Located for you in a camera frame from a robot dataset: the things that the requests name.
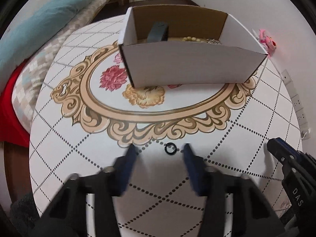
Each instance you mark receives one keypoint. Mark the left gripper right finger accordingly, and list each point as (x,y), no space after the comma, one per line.
(252,214)

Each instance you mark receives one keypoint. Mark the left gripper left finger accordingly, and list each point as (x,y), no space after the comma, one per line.
(66,213)

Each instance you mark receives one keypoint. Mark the white cardboard box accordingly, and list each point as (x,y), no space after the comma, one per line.
(204,46)

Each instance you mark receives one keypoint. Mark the black smart wristband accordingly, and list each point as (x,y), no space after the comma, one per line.
(158,33)

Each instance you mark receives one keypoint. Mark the red blanket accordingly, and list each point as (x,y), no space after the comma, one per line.
(11,129)

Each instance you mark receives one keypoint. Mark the patterned white tablecloth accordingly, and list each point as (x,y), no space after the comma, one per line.
(87,114)

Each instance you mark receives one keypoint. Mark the checkered bed sheet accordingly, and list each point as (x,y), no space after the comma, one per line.
(29,82)

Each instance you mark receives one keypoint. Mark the pink panther plush toy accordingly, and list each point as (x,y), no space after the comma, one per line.
(267,42)

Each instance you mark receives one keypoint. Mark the teal blue duvet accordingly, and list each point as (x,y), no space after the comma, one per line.
(32,33)

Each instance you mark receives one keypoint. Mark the white wall power strip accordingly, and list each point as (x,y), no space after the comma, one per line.
(297,104)

